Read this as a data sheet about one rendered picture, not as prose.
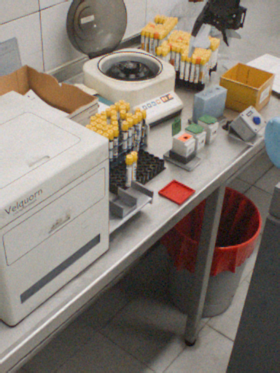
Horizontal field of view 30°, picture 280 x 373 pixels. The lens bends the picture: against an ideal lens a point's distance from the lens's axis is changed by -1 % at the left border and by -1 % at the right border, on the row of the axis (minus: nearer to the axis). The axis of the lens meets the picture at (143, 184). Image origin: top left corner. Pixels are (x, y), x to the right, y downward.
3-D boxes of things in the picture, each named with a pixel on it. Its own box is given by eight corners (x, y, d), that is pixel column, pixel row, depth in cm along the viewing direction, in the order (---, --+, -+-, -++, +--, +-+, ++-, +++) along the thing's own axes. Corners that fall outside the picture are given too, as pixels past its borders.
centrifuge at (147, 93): (135, 135, 154) (137, 98, 146) (74, 95, 170) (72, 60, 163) (192, 109, 167) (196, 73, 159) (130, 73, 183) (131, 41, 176)
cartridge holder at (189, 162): (189, 172, 142) (191, 161, 139) (162, 158, 146) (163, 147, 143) (200, 162, 145) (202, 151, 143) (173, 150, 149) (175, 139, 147)
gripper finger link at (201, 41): (196, 60, 131) (216, 28, 129) (180, 51, 134) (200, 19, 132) (202, 65, 133) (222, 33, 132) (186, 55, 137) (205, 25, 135)
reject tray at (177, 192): (179, 205, 131) (179, 203, 130) (157, 194, 134) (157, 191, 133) (195, 192, 135) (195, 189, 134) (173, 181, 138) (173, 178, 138)
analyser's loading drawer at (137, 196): (94, 250, 115) (94, 232, 112) (72, 235, 118) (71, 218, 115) (152, 203, 128) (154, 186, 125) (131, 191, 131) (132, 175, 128)
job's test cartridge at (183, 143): (184, 163, 142) (187, 143, 138) (170, 156, 144) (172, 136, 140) (193, 156, 145) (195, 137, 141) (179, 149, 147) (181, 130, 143)
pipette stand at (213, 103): (205, 131, 157) (208, 102, 151) (187, 122, 161) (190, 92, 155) (226, 120, 163) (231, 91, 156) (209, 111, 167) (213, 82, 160)
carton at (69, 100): (35, 185, 134) (30, 135, 125) (-36, 141, 148) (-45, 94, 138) (100, 143, 150) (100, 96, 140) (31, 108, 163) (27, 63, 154)
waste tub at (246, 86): (253, 118, 164) (259, 89, 158) (215, 104, 170) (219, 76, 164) (270, 101, 173) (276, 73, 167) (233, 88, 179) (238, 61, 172)
